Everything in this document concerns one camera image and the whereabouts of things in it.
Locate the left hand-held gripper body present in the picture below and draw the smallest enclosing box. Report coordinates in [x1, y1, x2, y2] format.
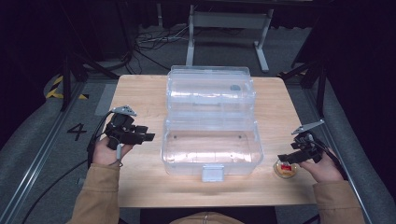
[103, 105, 142, 151]

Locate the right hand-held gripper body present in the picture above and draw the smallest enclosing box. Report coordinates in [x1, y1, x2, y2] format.
[290, 119, 326, 164]

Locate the clear plastic storage box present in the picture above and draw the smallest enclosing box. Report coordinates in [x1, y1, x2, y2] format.
[160, 64, 265, 184]

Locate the person's left hand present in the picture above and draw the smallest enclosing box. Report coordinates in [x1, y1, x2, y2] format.
[92, 136, 134, 167]

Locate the person's right hand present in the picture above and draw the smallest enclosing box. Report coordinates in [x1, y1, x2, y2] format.
[297, 147, 346, 184]

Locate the black tripod stand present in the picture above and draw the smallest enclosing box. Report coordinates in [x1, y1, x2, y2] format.
[277, 58, 329, 119]
[60, 50, 121, 112]

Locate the person's tan clothed lap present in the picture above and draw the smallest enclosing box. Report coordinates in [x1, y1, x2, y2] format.
[169, 212, 247, 224]

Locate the grey cable plug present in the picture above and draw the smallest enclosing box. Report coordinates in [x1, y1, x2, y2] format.
[115, 142, 123, 166]

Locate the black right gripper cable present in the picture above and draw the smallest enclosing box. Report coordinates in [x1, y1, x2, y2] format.
[311, 134, 348, 182]

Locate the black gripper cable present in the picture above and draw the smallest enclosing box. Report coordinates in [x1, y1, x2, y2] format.
[20, 111, 114, 224]
[311, 134, 348, 182]

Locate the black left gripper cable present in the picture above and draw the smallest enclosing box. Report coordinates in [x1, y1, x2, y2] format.
[20, 111, 114, 224]

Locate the metal floor rail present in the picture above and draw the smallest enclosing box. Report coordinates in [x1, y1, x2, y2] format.
[303, 88, 375, 224]
[0, 81, 87, 224]

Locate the tangle of floor cables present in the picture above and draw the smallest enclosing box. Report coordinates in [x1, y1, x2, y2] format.
[133, 24, 191, 77]

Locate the white metal table frame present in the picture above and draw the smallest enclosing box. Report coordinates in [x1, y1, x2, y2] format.
[185, 4, 275, 74]

